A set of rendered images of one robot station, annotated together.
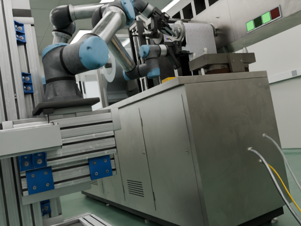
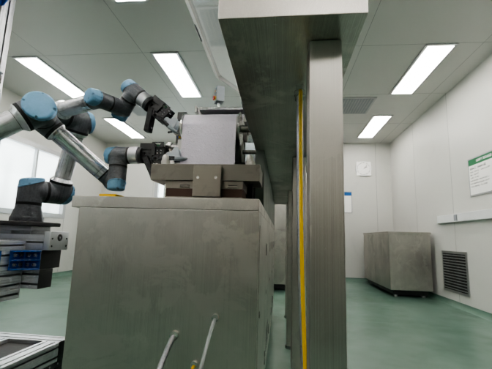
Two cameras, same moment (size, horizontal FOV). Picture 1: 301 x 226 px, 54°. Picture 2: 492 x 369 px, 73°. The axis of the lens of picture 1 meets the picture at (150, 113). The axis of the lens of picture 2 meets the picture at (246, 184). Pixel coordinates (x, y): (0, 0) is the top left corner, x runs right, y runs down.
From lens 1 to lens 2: 160 cm
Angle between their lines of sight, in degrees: 36
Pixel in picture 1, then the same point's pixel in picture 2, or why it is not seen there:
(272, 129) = (241, 311)
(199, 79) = (107, 203)
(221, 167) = (105, 347)
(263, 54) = not seen: outside the picture
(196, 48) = (196, 152)
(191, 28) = (194, 124)
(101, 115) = not seen: outside the picture
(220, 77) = (148, 203)
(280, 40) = not seen: outside the picture
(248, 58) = (241, 173)
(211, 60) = (159, 173)
